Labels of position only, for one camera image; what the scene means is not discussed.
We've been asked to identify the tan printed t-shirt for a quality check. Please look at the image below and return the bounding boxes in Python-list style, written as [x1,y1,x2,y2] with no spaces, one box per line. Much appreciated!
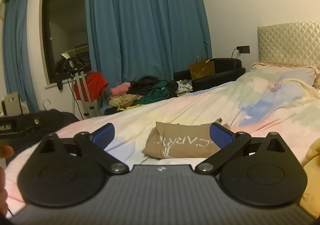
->
[142,118,232,159]

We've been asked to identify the pastel bed sheet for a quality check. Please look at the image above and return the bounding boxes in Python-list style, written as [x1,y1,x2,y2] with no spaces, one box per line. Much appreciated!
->
[5,65,320,205]

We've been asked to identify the narrow blue curtain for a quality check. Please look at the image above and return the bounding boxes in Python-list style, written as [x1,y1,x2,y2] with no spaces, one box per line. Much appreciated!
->
[2,0,40,113]

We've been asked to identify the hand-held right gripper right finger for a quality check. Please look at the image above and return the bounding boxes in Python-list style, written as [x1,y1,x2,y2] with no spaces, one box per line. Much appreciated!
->
[195,122,288,175]

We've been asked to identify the yellow-green garment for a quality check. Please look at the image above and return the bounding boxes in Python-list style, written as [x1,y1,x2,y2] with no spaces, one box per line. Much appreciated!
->
[107,96,120,108]

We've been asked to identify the pink garment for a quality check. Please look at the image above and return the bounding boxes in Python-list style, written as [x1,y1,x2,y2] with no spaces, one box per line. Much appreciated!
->
[110,83,131,96]

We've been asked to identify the person's left hand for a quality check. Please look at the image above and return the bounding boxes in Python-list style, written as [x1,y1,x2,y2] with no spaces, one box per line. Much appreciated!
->
[0,145,14,215]

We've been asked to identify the dark framed window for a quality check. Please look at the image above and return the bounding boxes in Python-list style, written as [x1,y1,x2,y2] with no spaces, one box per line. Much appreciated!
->
[41,0,92,84]

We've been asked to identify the pastel pillow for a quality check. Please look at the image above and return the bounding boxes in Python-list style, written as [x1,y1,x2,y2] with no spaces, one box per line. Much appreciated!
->
[251,62,319,84]

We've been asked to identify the dark navy garment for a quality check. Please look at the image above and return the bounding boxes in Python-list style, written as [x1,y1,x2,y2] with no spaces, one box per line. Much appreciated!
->
[5,109,81,165]

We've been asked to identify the beige chair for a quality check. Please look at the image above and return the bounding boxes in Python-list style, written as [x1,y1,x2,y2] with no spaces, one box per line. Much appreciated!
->
[1,92,23,116]

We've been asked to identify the black sofa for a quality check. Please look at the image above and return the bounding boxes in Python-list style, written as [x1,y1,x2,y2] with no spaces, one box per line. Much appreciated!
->
[174,58,246,93]

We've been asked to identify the red garment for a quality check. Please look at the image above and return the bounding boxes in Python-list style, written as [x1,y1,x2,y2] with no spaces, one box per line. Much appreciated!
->
[74,71,109,101]

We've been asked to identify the cream blanket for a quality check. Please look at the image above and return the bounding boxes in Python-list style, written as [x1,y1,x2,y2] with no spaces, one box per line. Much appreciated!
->
[269,78,320,105]

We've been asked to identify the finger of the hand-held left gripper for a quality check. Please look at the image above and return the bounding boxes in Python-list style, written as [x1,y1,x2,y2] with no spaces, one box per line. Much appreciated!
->
[14,114,44,132]

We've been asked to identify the yellow paper bag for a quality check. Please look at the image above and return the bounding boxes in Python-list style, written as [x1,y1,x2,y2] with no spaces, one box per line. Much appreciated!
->
[189,57,216,79]

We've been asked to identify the wide blue curtain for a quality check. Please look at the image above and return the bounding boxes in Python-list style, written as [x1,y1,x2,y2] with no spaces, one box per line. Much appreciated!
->
[84,0,213,85]

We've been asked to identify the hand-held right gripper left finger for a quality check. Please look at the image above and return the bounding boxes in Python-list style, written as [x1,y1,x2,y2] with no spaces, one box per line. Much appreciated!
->
[37,123,130,175]

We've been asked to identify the garment steamer stand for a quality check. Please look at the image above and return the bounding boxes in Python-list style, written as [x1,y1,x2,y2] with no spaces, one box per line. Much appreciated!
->
[61,51,99,119]

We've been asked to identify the yellow fleece blanket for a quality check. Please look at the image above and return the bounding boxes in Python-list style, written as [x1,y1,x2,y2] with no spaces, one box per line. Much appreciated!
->
[300,139,320,218]

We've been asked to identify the khaki garment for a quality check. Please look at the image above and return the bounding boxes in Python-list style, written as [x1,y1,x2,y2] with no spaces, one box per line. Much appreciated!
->
[116,93,143,110]

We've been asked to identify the quilted beige headboard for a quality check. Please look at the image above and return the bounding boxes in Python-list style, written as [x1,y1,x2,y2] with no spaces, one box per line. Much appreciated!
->
[257,21,320,68]

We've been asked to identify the green garment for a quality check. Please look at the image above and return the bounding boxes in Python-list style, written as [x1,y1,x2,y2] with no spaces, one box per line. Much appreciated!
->
[136,80,179,105]

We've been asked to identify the white patterned garment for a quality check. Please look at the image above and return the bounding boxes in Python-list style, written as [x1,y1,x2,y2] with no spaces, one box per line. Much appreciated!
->
[175,81,193,94]

